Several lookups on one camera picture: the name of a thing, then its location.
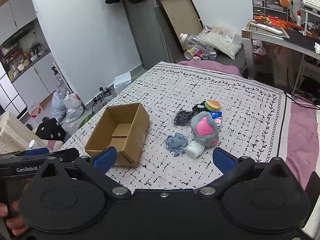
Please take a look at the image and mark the white monitor stand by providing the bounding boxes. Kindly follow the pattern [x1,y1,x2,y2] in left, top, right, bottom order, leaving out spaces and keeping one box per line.
[299,6,320,37]

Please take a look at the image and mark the beige dotted cushion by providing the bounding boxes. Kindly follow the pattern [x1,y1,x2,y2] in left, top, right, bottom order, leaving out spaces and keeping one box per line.
[0,112,47,154]

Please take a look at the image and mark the white trash bag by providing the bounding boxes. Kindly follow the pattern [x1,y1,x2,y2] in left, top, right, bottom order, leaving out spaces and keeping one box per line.
[64,92,84,123]

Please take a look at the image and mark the paper cup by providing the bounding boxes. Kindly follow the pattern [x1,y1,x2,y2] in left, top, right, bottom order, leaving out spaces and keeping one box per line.
[184,47,197,59]

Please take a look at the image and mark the brown cardboard box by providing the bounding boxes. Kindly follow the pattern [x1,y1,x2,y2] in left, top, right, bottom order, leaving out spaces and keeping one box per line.
[84,102,150,168]

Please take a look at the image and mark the grey plush paw pink pads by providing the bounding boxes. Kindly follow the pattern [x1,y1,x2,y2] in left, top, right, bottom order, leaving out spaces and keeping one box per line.
[191,111,220,147]

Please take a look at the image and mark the black cloth item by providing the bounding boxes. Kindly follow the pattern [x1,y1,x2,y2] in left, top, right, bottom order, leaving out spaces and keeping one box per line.
[192,101,208,112]

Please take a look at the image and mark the grey trash bag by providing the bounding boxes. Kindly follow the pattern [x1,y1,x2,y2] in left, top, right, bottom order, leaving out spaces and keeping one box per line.
[51,90,67,123]

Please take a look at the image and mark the red gold package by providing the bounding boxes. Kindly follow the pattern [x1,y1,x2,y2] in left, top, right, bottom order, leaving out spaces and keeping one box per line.
[254,15,300,29]

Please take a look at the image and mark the blue plush octopus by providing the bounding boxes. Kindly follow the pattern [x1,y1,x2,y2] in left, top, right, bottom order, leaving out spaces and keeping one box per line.
[166,132,188,157]

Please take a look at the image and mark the black desk mat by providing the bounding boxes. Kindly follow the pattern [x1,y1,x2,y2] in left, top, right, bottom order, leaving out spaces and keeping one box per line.
[285,29,320,53]

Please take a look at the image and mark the grey drawer organiser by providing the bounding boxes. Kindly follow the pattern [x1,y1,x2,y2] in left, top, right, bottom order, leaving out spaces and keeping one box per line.
[251,0,290,20]

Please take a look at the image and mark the snack bag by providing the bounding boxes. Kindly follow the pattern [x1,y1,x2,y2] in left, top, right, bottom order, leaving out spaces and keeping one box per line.
[27,102,43,118]

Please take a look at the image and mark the white soft packet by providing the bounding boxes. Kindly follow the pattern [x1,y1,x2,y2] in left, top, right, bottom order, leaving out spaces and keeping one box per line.
[185,140,205,159]

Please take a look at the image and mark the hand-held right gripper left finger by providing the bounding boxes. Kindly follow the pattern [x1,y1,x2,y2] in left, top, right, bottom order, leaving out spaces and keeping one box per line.
[35,146,132,200]

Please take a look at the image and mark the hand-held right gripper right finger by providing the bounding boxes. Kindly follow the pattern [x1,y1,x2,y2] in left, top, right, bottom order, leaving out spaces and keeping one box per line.
[194,147,299,200]

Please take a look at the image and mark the person's left hand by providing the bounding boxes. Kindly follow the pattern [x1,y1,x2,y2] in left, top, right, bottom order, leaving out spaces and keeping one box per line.
[0,200,27,237]

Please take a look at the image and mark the brown framed board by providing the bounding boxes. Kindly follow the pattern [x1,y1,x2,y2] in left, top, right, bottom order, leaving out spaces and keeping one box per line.
[155,0,203,53]

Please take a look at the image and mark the black mesh bag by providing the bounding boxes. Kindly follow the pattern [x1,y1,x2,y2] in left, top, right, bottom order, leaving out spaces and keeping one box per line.
[173,110,198,127]

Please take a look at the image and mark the red bag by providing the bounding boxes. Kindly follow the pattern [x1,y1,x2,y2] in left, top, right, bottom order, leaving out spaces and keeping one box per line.
[253,45,267,66]

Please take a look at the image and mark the white flat box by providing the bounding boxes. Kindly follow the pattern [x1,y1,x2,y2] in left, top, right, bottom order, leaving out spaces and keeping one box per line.
[114,72,132,90]

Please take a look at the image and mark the white black printed blanket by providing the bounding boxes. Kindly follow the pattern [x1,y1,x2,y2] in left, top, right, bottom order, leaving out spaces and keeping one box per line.
[59,64,292,190]

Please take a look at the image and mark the clear plastic bottle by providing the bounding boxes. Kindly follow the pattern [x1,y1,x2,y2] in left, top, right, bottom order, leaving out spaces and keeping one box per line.
[179,33,213,56]

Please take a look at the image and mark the blue tissue pack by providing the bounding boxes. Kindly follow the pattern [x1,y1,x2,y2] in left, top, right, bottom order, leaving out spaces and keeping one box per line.
[207,110,223,130]

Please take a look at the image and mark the black polka dot bag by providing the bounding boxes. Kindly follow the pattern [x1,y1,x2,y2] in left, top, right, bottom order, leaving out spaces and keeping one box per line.
[35,117,67,140]

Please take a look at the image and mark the hamburger toy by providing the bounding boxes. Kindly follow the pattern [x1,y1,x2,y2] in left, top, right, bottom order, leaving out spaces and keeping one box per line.
[204,100,222,112]

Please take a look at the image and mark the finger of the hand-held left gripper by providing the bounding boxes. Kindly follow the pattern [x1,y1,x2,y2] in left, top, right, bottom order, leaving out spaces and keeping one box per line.
[0,147,50,158]
[47,148,80,163]

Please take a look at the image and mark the brown paper bag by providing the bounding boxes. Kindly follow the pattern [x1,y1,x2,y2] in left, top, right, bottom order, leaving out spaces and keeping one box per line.
[274,46,304,81]

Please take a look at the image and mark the white power strip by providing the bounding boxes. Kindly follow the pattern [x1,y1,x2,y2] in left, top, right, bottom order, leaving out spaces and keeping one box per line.
[250,22,284,35]

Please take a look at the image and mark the pink bedsheet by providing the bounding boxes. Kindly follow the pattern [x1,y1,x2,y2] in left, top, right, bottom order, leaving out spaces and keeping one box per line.
[177,60,320,190]

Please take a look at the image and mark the black cable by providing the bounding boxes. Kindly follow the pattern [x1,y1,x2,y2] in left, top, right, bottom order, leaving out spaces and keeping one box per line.
[284,90,320,110]

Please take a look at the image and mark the white desk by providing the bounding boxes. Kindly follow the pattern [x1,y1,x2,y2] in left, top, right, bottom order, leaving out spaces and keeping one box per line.
[241,21,320,93]

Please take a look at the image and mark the clear bag white contents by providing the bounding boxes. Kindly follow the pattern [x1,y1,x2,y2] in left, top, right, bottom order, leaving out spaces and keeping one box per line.
[200,25,243,60]

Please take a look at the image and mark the white kitchen cabinet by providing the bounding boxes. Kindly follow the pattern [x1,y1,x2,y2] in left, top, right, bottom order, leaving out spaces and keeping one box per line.
[0,0,75,120]

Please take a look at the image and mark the dark grey door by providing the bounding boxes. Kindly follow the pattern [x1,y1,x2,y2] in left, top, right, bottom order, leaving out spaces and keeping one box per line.
[120,0,179,68]

